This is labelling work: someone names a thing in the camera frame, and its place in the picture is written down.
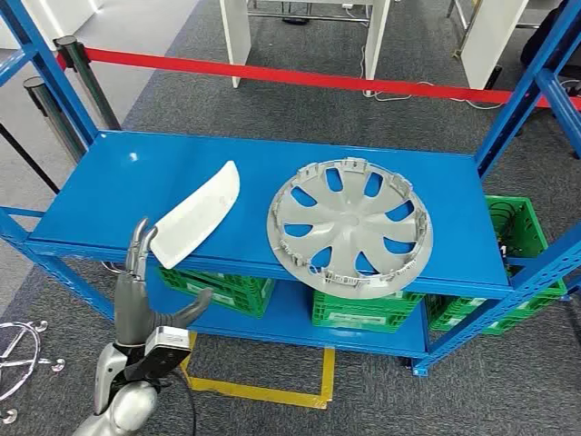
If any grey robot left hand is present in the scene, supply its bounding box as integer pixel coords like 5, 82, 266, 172
113, 217, 213, 349

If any white curved plastic part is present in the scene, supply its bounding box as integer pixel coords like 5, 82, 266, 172
149, 160, 241, 270

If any blue metal shelf rack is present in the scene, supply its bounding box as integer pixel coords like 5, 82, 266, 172
0, 0, 581, 379

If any green plastic crate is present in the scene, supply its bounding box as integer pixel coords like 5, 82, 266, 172
426, 195, 568, 336
156, 267, 276, 320
311, 288, 426, 334

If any yellow floor tape outline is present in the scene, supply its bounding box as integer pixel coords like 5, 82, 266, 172
179, 332, 337, 411

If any black pole stand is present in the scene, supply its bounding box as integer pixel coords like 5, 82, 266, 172
0, 123, 61, 195

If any grey wheel cover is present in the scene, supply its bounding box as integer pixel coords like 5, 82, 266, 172
266, 157, 434, 301

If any red barrier belt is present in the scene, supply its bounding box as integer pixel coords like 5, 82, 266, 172
56, 46, 581, 113

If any black bulky object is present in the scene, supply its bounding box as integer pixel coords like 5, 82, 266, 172
520, 3, 581, 83

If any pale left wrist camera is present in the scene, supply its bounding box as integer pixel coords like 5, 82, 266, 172
123, 326, 192, 384

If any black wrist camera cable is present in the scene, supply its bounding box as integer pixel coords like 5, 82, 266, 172
174, 367, 198, 436

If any white floor cable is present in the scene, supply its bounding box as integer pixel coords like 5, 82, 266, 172
361, 45, 505, 112

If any white table with metal frame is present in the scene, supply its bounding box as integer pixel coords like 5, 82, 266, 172
447, 0, 531, 92

